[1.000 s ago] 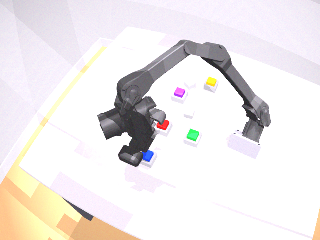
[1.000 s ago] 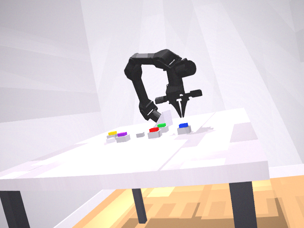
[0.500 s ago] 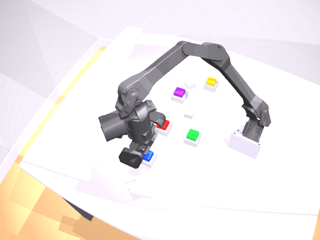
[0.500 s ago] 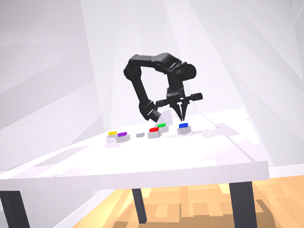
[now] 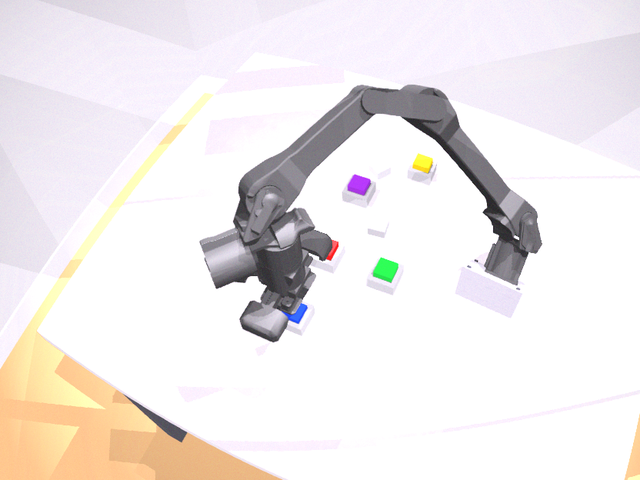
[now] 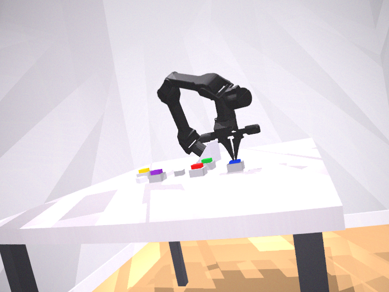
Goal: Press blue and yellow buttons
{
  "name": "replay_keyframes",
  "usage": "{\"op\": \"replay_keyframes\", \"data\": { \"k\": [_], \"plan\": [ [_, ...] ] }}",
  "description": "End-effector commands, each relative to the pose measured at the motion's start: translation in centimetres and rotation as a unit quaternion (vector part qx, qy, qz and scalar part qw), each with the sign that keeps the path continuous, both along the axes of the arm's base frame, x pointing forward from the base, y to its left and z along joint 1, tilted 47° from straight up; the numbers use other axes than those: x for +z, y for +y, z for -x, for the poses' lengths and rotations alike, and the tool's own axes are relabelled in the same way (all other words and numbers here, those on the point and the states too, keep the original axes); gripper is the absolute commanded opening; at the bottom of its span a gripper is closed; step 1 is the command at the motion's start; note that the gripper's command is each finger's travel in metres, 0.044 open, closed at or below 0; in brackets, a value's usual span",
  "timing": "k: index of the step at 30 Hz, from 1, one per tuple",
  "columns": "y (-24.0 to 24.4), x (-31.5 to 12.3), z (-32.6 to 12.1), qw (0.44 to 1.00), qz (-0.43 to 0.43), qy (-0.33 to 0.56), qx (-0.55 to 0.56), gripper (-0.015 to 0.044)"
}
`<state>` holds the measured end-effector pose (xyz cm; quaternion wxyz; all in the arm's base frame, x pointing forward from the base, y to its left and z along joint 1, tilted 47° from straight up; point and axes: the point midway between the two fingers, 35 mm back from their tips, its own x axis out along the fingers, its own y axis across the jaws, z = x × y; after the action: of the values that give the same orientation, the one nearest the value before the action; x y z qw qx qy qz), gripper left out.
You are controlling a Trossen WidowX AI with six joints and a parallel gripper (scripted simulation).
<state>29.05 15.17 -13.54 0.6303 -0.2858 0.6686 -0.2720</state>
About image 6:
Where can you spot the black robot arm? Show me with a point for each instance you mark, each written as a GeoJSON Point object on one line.
{"type": "Point", "coordinates": [207, 85]}

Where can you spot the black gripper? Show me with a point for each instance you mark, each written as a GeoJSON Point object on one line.
{"type": "Point", "coordinates": [238, 135]}

